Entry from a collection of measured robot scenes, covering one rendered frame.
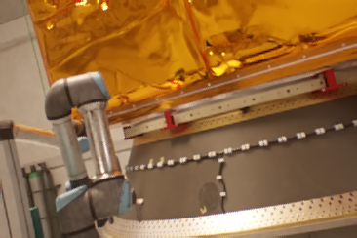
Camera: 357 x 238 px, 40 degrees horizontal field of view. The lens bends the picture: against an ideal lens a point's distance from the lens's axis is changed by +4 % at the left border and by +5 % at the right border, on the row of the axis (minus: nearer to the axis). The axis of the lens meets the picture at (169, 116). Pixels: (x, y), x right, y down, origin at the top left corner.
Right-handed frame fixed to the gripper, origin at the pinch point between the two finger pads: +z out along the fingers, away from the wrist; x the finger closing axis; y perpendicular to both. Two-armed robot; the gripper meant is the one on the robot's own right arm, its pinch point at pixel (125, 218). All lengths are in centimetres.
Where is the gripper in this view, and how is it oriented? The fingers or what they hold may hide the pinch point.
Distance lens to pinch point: 216.5
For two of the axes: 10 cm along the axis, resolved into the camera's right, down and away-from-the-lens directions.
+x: 9.7, -1.1, -2.3
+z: 1.9, 9.0, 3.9
